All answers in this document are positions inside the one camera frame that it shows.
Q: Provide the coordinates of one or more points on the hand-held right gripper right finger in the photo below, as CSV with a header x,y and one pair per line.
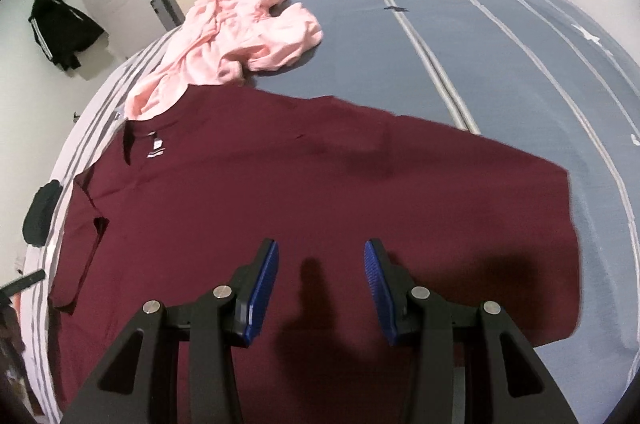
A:
x,y
380,289

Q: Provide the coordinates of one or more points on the black striped jacket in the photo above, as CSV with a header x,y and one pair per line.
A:
x,y
62,31

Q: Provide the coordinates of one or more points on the bed with striped sheet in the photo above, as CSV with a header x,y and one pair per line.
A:
x,y
475,68

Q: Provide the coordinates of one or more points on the dark suitcase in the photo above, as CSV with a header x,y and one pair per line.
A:
x,y
167,8

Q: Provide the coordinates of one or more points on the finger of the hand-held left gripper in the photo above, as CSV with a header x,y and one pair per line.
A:
x,y
22,282

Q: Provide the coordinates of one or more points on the maroon t-shirt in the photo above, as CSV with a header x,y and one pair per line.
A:
x,y
300,184

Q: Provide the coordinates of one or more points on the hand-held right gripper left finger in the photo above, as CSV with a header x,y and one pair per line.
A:
x,y
260,289

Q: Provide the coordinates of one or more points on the black folded garment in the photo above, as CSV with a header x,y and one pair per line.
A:
x,y
42,214

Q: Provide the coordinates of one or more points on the pink garment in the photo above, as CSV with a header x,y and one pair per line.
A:
x,y
225,43

